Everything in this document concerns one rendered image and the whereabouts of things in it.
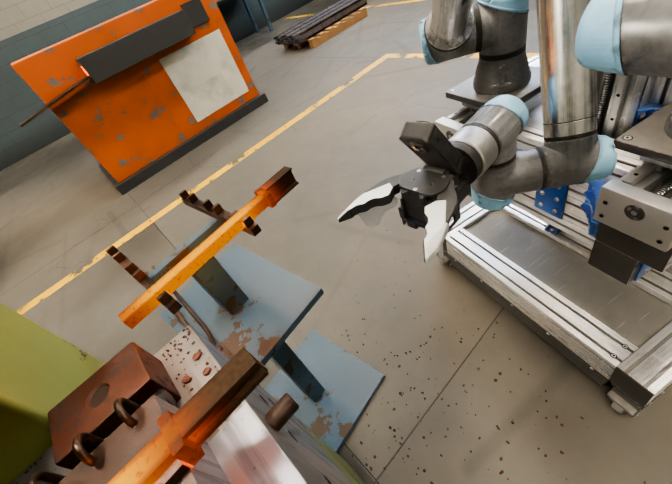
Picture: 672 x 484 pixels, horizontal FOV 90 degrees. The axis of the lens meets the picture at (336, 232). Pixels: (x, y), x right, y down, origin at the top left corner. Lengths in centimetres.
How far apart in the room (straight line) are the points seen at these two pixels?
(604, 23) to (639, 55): 4
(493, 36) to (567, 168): 49
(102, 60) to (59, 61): 33
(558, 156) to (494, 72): 47
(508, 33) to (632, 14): 66
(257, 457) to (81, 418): 22
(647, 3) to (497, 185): 33
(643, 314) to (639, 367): 19
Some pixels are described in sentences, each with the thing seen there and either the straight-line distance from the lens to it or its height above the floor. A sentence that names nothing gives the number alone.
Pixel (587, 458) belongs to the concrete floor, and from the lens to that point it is 137.
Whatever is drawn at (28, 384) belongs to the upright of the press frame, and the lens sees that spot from 68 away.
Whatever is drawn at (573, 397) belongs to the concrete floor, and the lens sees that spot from 142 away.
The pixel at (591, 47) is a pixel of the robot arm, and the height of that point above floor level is 114.
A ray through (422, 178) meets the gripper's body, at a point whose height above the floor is 101.
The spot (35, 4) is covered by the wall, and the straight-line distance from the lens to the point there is 791.
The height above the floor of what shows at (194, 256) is 93.
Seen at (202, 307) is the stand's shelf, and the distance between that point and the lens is 103.
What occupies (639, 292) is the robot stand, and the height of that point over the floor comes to 21.
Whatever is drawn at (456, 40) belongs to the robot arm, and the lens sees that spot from 100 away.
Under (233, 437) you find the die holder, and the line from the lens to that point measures 48.
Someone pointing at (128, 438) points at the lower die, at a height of 99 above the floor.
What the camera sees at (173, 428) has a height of 101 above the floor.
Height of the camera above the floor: 130
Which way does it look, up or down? 41 degrees down
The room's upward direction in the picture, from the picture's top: 23 degrees counter-clockwise
